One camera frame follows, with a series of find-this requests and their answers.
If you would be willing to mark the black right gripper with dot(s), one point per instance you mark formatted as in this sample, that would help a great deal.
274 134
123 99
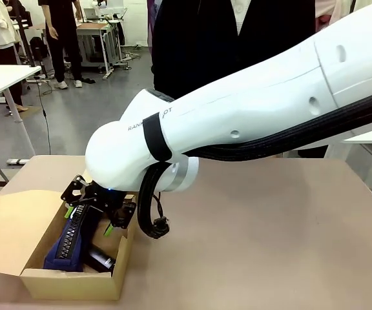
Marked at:
107 197

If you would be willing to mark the navy blue zipper pouch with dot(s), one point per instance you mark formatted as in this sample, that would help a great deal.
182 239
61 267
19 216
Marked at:
69 242

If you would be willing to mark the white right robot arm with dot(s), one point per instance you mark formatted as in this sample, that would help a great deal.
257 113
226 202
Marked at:
237 106

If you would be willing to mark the open brown cardboard box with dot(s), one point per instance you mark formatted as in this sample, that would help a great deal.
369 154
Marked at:
18 226

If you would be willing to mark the white table with legs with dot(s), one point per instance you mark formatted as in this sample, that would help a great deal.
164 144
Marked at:
2 80

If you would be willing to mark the grey desk with equipment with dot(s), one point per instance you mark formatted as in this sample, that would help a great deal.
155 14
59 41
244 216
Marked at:
99 42

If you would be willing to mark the black bag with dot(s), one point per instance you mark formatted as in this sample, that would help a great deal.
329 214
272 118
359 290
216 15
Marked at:
39 48

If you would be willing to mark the bystander in black clothes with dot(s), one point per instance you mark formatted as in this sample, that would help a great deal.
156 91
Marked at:
61 38

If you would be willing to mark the person in black coat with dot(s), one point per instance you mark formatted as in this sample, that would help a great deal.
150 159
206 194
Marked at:
199 42

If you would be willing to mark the white table with frame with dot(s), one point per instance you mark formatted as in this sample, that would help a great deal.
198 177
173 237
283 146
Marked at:
367 151

